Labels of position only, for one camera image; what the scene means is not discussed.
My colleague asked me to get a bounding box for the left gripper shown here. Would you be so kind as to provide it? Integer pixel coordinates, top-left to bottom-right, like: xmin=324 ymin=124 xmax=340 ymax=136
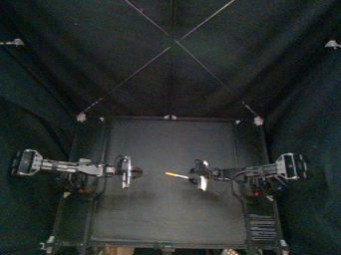
xmin=114 ymin=154 xmax=146 ymax=190

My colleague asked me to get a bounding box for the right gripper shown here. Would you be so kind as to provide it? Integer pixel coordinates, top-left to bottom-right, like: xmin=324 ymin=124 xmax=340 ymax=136
xmin=188 ymin=158 xmax=224 ymax=192

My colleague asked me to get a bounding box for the grey marker pen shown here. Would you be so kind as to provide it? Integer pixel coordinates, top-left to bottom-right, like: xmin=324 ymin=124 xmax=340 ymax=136
xmin=165 ymin=170 xmax=192 ymax=180

